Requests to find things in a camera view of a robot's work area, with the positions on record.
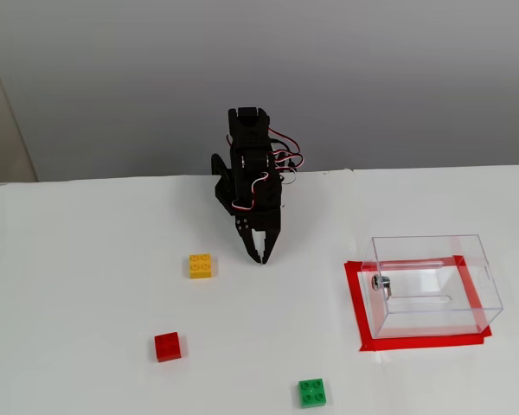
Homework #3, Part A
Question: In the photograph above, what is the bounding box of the yellow lego brick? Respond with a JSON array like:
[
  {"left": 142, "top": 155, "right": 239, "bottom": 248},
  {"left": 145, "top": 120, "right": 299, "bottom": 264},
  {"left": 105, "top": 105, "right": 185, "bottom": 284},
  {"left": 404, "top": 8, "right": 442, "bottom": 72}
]
[{"left": 188, "top": 253, "right": 219, "bottom": 280}]

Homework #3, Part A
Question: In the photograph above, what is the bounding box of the silver box lock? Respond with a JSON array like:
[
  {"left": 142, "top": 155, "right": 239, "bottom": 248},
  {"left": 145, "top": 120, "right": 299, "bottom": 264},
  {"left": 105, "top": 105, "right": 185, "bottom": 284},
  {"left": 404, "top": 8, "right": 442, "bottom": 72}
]
[{"left": 370, "top": 273, "right": 395, "bottom": 301}]

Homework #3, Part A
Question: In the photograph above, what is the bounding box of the red tape square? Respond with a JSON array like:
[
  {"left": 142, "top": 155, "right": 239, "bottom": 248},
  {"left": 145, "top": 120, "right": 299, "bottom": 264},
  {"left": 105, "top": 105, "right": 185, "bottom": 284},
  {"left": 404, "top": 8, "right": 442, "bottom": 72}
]
[{"left": 343, "top": 254, "right": 493, "bottom": 354}]

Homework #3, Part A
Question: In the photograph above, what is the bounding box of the green lego brick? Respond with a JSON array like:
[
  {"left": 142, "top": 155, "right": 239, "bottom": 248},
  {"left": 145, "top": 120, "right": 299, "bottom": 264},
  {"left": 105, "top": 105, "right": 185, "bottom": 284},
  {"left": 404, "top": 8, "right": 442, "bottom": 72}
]
[{"left": 297, "top": 378, "right": 330, "bottom": 409}]

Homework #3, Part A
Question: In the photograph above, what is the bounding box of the red black arm cable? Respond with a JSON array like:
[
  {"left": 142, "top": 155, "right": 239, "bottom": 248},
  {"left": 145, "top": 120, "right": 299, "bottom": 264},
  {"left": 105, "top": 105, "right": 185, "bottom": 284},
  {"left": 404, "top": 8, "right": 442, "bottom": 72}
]
[{"left": 268, "top": 128, "right": 304, "bottom": 186}]

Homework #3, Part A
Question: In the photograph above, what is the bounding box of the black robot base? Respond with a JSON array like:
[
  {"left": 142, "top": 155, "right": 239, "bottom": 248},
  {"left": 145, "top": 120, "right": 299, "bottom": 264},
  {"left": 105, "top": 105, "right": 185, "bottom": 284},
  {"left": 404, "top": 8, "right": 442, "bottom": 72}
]
[{"left": 215, "top": 171, "right": 240, "bottom": 217}]

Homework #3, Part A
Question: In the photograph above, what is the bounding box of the transparent plastic box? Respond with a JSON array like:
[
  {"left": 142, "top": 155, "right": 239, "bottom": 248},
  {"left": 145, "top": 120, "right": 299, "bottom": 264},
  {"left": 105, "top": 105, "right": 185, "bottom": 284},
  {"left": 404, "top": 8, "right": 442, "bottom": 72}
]
[{"left": 361, "top": 234, "right": 504, "bottom": 341}]

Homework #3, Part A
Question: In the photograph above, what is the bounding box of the red lego brick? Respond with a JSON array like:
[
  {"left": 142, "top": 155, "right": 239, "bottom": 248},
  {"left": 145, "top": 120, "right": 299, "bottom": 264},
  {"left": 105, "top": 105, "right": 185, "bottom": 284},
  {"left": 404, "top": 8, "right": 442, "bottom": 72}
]
[{"left": 153, "top": 331, "right": 188, "bottom": 364}]

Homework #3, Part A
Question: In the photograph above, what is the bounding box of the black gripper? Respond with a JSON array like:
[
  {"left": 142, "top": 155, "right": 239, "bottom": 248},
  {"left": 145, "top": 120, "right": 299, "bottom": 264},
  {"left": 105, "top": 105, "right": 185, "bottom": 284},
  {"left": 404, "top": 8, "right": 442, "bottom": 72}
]
[{"left": 231, "top": 173, "right": 285, "bottom": 265}]

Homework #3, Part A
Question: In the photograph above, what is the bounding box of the red white gripper cable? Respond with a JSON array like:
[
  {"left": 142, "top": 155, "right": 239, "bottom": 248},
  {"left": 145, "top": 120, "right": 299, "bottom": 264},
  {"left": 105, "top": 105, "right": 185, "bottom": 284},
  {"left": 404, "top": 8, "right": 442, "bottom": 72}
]
[{"left": 231, "top": 171, "right": 271, "bottom": 214}]

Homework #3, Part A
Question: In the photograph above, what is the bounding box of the black table clamp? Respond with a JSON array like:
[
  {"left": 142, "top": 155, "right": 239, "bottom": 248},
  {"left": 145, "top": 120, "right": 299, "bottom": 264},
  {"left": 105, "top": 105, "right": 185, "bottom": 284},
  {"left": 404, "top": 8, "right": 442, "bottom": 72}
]
[{"left": 210, "top": 152, "right": 232, "bottom": 179}]

